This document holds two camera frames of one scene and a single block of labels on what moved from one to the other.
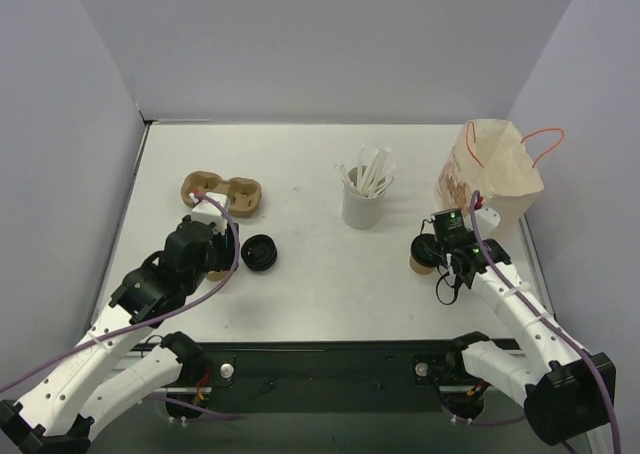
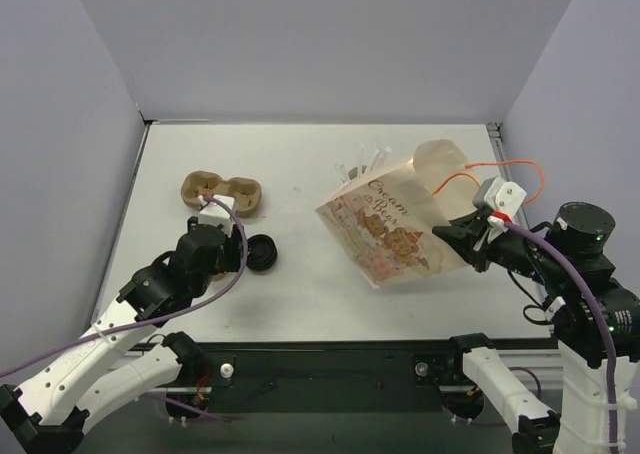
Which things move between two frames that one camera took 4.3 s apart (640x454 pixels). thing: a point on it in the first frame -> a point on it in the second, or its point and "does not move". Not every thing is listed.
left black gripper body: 226,249 does not move
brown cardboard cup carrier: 244,194 does not move
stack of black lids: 259,252 does not move
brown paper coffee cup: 218,276 does not move
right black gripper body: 426,247 -> 478,241
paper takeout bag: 489,157 -> 385,222
